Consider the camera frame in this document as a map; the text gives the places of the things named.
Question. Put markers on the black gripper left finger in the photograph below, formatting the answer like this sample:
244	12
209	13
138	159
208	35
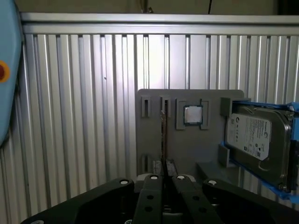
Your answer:
148	203

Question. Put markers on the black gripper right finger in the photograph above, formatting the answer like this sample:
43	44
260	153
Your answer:
196	204

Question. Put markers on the grey parts rack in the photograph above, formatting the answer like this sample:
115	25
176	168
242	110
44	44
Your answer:
201	144

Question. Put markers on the silver CPU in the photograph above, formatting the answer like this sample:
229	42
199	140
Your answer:
193	114

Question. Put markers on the hard disk in blue carrier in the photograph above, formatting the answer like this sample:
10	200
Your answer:
254	133

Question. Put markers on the pale blue teach pendant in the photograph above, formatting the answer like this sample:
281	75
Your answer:
9	35

